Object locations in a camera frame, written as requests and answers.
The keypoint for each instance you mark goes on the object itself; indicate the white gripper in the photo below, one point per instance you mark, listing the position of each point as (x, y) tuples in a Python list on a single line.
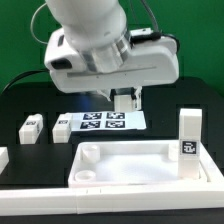
[(123, 66)]

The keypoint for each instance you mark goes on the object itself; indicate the white desk top tray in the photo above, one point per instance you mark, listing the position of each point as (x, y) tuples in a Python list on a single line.
[(118, 163)]

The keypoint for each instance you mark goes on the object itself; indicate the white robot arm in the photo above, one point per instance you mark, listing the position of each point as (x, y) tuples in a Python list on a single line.
[(94, 51)]

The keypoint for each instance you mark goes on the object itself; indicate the fiducial marker sheet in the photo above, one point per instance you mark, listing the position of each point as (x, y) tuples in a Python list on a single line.
[(108, 120)]

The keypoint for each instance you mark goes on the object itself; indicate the white L-shaped fence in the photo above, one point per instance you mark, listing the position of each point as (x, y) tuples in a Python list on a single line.
[(165, 196)]

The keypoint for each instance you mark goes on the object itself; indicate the white block left edge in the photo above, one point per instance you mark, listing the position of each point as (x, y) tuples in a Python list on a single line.
[(4, 159)]

